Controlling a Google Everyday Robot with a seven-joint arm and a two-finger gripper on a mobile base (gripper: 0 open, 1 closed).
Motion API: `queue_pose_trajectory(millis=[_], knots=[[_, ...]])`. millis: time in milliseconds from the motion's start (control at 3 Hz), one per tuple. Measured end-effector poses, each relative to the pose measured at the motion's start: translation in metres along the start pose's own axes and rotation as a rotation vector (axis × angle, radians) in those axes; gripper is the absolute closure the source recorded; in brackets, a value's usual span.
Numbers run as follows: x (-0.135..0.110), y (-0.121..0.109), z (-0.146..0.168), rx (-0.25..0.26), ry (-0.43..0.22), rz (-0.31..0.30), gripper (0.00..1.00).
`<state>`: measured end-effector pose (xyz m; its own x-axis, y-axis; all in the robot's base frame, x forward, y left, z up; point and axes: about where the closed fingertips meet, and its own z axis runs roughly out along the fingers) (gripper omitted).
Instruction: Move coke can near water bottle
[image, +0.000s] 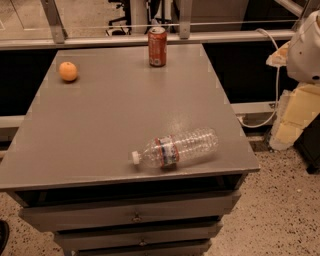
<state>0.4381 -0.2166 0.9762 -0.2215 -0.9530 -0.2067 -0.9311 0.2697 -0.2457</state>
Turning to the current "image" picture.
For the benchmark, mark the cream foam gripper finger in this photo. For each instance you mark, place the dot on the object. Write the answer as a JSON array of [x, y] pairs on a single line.
[[296, 110]]

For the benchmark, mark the red coke can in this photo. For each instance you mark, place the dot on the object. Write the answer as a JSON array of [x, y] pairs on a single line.
[[157, 43]]

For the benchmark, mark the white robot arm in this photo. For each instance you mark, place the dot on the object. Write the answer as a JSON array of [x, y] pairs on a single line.
[[301, 55]]

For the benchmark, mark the clear plastic water bottle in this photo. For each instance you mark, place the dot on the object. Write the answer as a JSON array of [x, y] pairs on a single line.
[[168, 150]]

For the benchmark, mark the grey drawer cabinet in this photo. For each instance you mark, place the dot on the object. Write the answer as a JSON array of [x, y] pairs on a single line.
[[69, 165]]

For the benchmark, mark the orange fruit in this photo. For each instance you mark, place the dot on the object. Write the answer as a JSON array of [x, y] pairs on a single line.
[[68, 71]]

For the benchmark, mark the black shoe tip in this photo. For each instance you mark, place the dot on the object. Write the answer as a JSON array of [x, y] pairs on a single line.
[[4, 235]]

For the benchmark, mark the top drawer metal handle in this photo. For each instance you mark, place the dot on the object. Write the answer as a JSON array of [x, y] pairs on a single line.
[[137, 218]]

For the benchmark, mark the drawer metal handle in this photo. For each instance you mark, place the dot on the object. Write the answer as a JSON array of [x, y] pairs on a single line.
[[143, 243], [137, 218]]

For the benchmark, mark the metal railing frame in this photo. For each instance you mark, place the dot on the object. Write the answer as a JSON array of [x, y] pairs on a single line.
[[64, 24]]

